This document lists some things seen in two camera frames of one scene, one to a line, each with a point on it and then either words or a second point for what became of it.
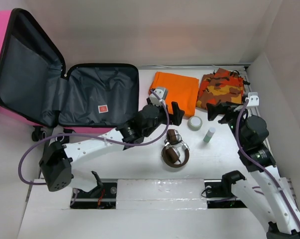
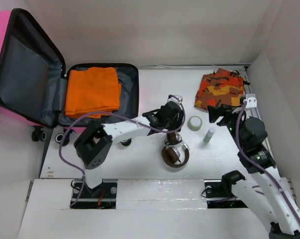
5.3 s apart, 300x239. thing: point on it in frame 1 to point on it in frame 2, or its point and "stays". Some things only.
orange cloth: (183, 90) to (95, 90)
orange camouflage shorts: (222, 85) stays
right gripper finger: (212, 114) stays
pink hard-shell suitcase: (31, 86) stays
